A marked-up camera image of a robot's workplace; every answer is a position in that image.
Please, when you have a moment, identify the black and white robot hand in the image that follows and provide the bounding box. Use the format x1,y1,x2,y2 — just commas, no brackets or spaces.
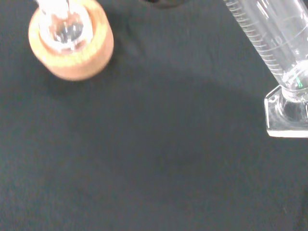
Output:
140,0,188,10

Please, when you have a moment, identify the clear round-bottom flask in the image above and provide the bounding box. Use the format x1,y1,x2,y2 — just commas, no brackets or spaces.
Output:
36,0,93,52

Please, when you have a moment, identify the black cloth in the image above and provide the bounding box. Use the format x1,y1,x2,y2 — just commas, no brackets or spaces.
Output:
0,0,308,231

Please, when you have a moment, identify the cork ring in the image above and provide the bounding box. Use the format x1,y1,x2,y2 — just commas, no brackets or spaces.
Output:
28,1,115,81

